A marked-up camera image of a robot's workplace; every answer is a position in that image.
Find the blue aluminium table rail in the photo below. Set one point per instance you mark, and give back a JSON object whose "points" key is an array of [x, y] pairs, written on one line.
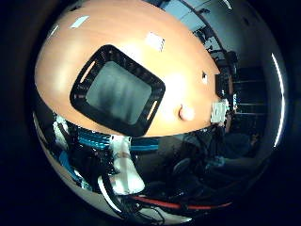
{"points": [[94, 139]]}

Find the white grey box device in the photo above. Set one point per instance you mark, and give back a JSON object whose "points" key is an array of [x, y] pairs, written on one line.
{"points": [[219, 111]]}

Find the black box device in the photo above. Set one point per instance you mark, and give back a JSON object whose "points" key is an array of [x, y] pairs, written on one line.
{"points": [[221, 85]]}

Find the seated person in dark clothes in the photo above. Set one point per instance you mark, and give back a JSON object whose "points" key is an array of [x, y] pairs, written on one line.
{"points": [[240, 144]]}

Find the dark office chair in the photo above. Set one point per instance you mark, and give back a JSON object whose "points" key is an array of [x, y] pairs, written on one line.
{"points": [[182, 166]]}

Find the white paper sheet marker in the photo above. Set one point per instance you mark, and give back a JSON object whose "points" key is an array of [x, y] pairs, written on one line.
{"points": [[155, 41]]}

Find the dark shelving unit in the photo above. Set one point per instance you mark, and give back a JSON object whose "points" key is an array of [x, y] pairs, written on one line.
{"points": [[250, 94]]}

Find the black mesh basket container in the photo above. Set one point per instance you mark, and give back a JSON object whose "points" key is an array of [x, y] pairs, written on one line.
{"points": [[119, 92]]}

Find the white tape strip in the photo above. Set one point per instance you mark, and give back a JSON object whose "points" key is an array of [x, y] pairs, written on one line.
{"points": [[53, 30]]}

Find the small black white tag marker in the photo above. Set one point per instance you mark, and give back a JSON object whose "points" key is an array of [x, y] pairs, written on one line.
{"points": [[204, 77]]}

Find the white paper at edge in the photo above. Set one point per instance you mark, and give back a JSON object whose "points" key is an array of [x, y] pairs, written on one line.
{"points": [[79, 21]]}

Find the long ceiling light strip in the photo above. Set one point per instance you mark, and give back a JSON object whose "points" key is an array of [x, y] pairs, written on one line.
{"points": [[280, 100]]}

